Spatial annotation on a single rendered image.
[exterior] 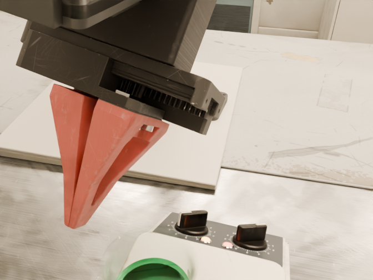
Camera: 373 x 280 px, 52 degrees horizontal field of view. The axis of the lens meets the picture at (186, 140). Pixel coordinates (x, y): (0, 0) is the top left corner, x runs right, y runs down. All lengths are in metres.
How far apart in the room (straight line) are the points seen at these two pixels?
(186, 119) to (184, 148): 0.30
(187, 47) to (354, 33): 2.58
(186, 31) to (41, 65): 0.07
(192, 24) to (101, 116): 0.06
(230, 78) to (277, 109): 0.10
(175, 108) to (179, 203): 0.26
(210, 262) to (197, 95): 0.16
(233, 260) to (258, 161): 0.25
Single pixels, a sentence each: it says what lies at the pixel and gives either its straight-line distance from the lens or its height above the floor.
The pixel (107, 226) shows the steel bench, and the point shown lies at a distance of 0.45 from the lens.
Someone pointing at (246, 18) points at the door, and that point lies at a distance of 3.30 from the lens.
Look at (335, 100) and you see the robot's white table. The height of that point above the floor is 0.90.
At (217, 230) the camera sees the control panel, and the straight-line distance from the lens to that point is 0.38.
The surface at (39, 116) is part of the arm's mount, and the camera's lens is 0.62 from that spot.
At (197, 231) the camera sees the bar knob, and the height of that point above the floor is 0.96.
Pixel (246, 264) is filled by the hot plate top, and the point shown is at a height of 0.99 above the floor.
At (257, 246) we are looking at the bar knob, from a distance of 0.36.
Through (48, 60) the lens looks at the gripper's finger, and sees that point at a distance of 0.20.
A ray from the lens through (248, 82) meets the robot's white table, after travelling 0.72.
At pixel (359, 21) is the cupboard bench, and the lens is 2.73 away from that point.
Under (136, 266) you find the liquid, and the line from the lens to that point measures 0.25.
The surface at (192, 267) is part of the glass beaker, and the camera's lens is 0.22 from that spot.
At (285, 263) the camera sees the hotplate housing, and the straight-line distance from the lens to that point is 0.36.
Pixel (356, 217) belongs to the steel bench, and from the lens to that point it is 0.49.
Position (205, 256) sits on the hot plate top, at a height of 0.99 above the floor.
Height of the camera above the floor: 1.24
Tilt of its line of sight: 37 degrees down
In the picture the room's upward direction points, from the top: straight up
